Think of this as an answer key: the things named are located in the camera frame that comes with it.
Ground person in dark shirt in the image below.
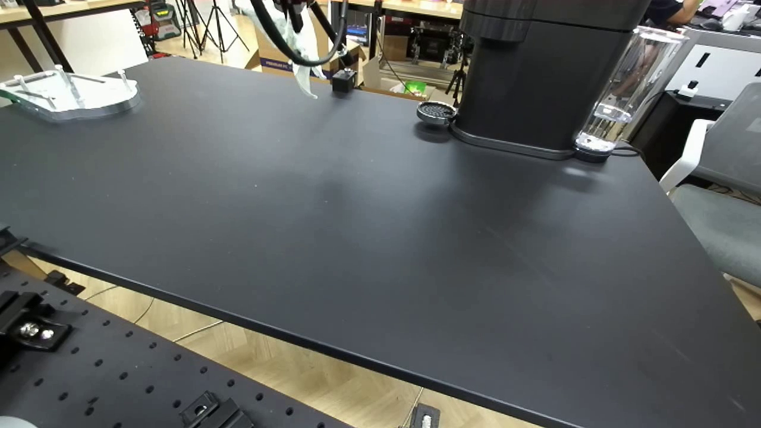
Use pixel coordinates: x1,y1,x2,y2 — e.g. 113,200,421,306
640,0,704,31

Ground black robot base pedestal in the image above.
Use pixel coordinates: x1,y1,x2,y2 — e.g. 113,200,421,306
456,0,654,156

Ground white chair back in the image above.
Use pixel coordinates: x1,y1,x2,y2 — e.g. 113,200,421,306
55,7,151,80

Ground grey office chair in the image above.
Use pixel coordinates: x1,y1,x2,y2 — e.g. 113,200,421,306
658,81,761,291

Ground black perforated board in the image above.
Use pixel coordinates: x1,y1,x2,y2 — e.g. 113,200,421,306
0,265,351,428

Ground round black disc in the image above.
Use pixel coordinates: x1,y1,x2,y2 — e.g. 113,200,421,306
414,100,458,132

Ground black bracket with silver screws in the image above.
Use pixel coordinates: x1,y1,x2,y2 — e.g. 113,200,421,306
0,291,76,358

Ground cardboard box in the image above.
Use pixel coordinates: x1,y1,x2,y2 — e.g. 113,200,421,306
244,4,368,86

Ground small black table clamp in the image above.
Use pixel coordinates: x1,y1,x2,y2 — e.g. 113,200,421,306
327,67,358,96

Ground wooden desk with black legs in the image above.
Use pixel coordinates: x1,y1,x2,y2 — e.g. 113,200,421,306
0,0,151,75

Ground small silver black bracket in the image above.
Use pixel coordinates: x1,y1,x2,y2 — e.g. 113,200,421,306
407,402,445,428

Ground black mounting clamp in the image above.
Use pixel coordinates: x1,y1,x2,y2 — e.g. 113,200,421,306
178,391,262,428

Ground black camera tripod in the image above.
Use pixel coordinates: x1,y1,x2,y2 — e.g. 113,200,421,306
192,0,251,58

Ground white cabinet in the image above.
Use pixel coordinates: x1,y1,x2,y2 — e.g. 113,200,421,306
665,30,761,105

